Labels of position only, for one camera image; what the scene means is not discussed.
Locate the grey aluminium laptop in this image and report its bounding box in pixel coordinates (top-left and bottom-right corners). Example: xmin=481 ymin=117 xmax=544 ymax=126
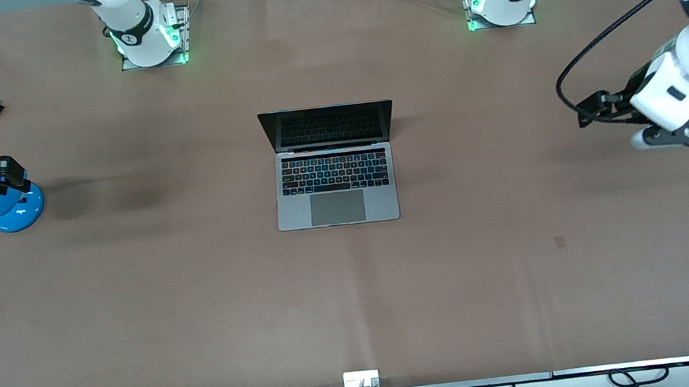
xmin=257 ymin=96 xmax=408 ymax=236

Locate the blue desk lamp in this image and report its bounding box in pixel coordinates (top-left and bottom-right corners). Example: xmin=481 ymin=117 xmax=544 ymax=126
xmin=0 ymin=179 xmax=49 ymax=235

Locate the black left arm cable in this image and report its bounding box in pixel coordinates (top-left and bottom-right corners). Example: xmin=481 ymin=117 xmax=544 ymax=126
xmin=544 ymin=0 xmax=689 ymax=135

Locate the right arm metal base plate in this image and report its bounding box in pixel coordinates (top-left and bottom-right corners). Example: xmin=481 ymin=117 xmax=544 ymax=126
xmin=113 ymin=0 xmax=193 ymax=73

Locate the black looped floor cable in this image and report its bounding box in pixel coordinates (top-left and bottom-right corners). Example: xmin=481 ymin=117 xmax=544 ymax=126
xmin=607 ymin=362 xmax=671 ymax=387

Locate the silver mount bracket plate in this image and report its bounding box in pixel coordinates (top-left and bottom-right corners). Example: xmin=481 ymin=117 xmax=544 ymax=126
xmin=342 ymin=368 xmax=382 ymax=387

